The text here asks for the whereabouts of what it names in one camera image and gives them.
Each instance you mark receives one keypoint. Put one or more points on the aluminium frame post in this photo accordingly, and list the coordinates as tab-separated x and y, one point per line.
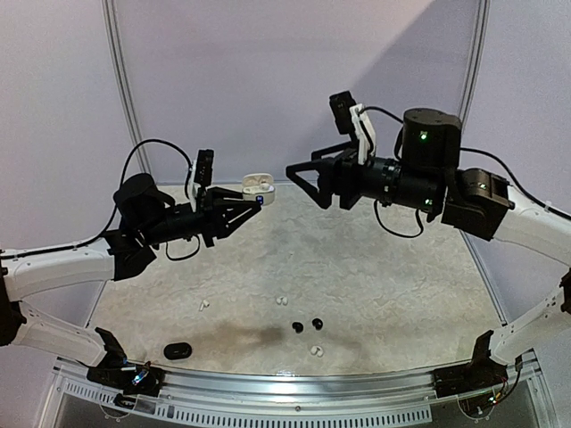
119	65
475	55

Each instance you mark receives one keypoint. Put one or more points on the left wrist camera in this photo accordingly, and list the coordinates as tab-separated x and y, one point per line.
199	175

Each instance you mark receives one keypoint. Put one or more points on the right aluminium frame post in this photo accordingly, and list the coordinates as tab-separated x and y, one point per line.
475	55

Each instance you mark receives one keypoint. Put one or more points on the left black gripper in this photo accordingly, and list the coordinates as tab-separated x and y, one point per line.
213	216

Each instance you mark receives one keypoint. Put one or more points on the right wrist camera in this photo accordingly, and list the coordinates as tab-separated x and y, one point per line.
353	121

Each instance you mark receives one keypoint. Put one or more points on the black oval charging case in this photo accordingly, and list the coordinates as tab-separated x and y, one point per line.
177	351

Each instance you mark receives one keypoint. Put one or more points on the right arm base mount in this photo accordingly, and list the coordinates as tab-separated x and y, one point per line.
472	376

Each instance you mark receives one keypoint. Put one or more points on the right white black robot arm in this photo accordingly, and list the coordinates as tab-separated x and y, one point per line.
424	175

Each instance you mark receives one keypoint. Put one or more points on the white earbud front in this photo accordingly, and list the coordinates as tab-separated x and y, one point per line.
317	351

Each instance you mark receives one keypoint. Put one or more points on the left aluminium frame post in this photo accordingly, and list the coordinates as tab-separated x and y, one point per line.
119	65

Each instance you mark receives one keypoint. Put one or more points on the white square charging case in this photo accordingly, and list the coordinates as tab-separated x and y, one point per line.
259	187

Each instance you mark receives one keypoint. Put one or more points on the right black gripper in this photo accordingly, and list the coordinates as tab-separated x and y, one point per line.
342	179

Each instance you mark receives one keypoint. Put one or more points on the black earbud left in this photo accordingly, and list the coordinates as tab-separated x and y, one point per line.
298	327

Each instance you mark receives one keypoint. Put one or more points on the black earbud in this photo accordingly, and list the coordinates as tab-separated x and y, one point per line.
298	327
317	323

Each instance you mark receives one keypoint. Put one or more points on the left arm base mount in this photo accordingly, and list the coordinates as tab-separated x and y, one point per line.
130	378

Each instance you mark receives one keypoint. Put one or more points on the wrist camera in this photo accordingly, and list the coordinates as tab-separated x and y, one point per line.
353	121
199	175

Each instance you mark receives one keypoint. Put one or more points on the black earbud right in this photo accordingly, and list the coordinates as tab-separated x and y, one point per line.
317	323

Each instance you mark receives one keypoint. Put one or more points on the aluminium front rail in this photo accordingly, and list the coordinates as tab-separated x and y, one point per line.
190	398

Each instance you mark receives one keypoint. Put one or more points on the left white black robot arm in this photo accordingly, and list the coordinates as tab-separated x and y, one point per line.
149	218

